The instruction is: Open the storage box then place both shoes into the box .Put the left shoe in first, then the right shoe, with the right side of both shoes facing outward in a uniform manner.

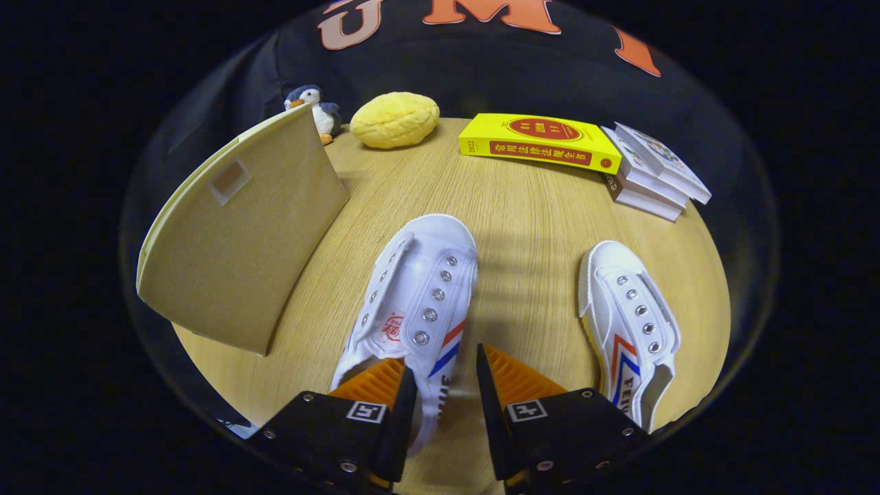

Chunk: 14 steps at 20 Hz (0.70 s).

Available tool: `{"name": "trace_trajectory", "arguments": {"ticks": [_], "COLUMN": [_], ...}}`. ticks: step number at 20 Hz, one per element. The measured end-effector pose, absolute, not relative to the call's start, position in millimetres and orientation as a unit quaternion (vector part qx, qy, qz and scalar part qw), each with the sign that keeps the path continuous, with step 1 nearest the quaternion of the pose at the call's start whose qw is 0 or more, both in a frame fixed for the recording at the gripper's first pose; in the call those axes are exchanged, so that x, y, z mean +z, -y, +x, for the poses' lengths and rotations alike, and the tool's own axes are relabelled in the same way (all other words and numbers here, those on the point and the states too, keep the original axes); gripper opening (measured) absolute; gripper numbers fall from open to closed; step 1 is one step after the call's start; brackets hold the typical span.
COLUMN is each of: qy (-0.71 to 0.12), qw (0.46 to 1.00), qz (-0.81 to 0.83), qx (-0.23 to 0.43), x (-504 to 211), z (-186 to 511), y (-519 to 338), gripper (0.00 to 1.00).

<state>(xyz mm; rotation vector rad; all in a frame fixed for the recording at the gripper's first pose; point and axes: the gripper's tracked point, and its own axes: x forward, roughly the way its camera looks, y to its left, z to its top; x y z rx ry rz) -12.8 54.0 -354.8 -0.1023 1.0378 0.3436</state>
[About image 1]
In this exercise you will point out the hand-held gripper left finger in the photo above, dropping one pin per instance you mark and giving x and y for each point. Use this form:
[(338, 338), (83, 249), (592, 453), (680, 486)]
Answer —
[(399, 426)]

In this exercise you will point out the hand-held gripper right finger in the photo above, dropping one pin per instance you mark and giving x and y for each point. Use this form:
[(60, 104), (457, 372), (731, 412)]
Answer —
[(489, 412)]

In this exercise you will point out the white canvas shoe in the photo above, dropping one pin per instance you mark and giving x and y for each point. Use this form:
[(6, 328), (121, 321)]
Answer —
[(419, 275), (619, 302)]

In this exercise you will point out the beige fabric storage box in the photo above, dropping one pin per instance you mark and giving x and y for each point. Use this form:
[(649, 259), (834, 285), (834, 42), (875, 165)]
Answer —
[(254, 240)]

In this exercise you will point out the yellow book red label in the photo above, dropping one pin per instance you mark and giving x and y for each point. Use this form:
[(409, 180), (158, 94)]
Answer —
[(543, 141)]

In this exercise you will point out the white illustrated cover book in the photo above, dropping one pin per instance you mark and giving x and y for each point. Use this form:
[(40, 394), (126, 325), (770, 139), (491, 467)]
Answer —
[(663, 161)]

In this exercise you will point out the yellow bread-shaped plush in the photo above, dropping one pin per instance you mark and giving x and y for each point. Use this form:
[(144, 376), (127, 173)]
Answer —
[(395, 120)]

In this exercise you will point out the penguin plush toy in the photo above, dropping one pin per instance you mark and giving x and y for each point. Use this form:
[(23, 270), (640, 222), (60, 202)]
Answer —
[(317, 113)]

